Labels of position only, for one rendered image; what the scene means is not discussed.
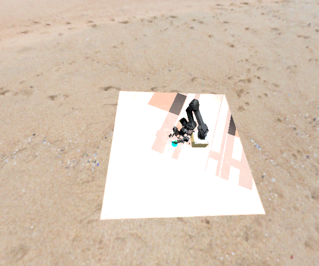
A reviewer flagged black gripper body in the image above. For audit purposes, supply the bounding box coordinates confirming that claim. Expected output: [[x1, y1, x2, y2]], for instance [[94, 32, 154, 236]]
[[173, 126, 189, 142]]

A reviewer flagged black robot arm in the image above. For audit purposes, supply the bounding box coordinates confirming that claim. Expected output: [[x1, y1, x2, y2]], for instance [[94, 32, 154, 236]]
[[180, 99, 209, 140]]

